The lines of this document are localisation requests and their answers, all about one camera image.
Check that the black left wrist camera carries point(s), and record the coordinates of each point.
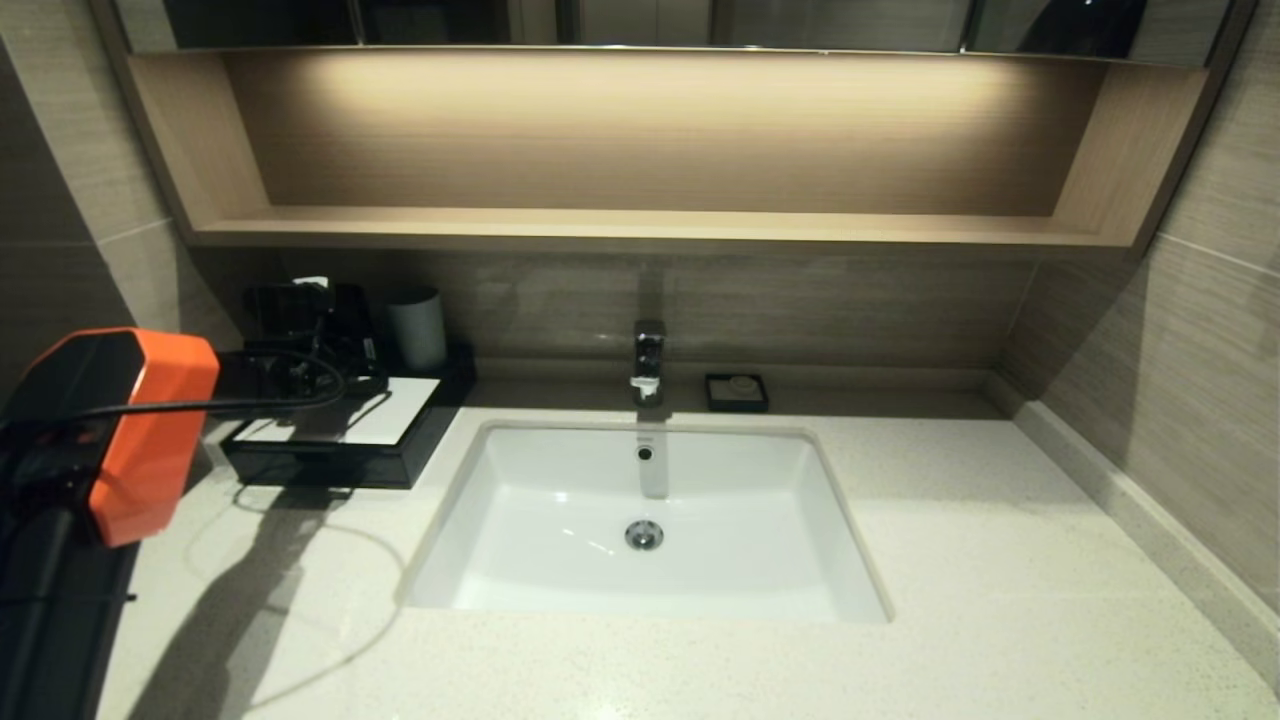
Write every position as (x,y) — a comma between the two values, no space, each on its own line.
(285,305)

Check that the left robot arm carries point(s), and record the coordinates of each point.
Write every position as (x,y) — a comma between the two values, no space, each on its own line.
(120,440)

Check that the beige soap bar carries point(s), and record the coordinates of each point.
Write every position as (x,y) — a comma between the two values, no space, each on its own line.
(741,385)

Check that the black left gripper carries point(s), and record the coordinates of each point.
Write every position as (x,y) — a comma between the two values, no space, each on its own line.
(300,375)

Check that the white ceramic sink basin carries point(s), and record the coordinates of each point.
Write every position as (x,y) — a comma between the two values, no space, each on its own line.
(750,520)

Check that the black box drawer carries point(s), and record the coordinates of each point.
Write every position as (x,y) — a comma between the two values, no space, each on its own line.
(330,468)

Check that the chrome faucet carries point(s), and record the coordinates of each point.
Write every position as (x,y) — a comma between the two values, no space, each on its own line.
(648,360)

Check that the black soap dish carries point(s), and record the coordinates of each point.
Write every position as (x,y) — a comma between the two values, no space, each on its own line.
(715,400)

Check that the grey white cup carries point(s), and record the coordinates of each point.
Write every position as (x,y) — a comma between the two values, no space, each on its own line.
(418,330)

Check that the black storage box housing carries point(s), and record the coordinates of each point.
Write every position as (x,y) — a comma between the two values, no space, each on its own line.
(440,410)

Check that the dark metal tumbler cup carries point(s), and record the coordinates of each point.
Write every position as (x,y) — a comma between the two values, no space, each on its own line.
(350,315)

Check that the mirror cabinet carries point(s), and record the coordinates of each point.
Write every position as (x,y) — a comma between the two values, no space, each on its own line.
(800,25)

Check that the wooden wall shelf niche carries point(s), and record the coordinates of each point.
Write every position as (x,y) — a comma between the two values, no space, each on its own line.
(640,140)

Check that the chrome sink drain plug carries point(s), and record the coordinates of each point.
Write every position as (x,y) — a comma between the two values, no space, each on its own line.
(644,535)

